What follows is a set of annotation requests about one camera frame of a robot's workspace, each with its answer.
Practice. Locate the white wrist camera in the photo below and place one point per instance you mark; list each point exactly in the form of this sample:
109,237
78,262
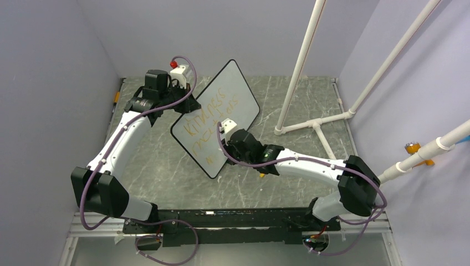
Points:
181,73
228,127

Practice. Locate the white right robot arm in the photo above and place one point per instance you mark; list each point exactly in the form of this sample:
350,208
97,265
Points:
356,185

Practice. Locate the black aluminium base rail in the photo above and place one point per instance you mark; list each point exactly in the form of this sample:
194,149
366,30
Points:
227,226

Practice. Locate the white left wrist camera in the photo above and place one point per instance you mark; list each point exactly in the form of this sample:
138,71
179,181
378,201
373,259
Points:
181,73

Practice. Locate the yellow handled tool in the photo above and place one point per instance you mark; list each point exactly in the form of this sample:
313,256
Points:
116,98

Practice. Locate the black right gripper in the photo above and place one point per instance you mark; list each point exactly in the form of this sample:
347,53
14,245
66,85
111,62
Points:
228,147

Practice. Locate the black framed whiteboard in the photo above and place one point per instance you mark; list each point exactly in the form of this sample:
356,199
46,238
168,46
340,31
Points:
226,96

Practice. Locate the white pvc pipe frame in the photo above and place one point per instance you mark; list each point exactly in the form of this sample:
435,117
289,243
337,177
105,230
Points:
439,146

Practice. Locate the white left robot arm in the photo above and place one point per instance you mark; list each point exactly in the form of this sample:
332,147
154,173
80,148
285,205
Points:
97,186

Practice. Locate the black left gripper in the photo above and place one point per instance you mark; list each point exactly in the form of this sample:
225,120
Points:
189,105

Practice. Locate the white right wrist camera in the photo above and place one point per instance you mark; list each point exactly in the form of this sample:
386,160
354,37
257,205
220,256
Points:
228,127

